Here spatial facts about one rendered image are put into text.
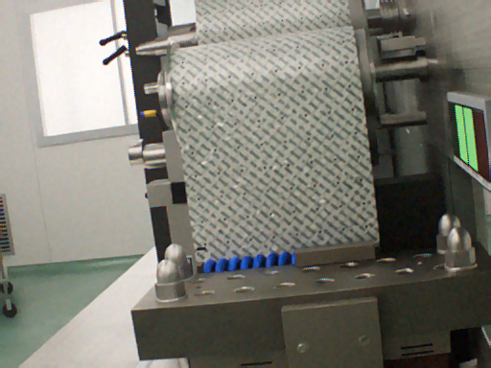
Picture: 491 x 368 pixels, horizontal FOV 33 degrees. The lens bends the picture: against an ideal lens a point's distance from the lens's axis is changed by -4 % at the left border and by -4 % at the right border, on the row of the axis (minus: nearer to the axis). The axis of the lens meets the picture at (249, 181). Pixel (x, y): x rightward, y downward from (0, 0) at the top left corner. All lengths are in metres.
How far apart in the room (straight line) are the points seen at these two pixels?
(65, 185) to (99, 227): 0.44
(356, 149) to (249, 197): 0.15
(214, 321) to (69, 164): 6.14
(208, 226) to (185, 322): 0.21
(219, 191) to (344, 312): 0.29
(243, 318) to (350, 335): 0.12
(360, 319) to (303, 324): 0.06
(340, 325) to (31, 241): 6.42
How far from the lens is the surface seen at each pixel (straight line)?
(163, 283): 0.95
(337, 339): 0.91
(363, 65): 1.09
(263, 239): 1.11
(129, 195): 6.93
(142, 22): 1.46
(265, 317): 0.92
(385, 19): 1.37
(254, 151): 1.09
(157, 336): 0.95
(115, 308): 1.54
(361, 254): 1.04
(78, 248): 7.13
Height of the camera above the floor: 1.25
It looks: 6 degrees down
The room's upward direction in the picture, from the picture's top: 7 degrees counter-clockwise
